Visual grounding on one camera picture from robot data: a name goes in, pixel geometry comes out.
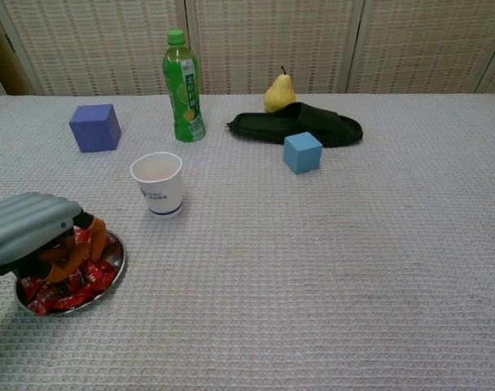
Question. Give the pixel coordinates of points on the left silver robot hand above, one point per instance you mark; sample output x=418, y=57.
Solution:
x=27, y=228

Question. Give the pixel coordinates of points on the red candy packets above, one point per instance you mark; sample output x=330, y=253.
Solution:
x=80, y=293

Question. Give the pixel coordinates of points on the round silver metal plate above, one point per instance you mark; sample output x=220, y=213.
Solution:
x=116, y=250

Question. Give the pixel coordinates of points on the white paper cup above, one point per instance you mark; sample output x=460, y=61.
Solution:
x=162, y=195

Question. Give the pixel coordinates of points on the purple foam cube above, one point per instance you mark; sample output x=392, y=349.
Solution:
x=95, y=130

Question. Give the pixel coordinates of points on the brown wooden board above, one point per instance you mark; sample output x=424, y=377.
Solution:
x=3, y=53

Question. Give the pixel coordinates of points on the green plastic drink bottle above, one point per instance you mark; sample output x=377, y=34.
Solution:
x=184, y=102

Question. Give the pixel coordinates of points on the light blue foam cube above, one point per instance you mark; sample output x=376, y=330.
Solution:
x=302, y=156

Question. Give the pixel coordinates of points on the yellow pear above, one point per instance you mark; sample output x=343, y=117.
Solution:
x=279, y=95

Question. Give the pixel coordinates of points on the white woven tablecloth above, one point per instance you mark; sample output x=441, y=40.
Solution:
x=312, y=264

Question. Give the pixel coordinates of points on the black slipper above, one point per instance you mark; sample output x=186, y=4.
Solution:
x=312, y=122

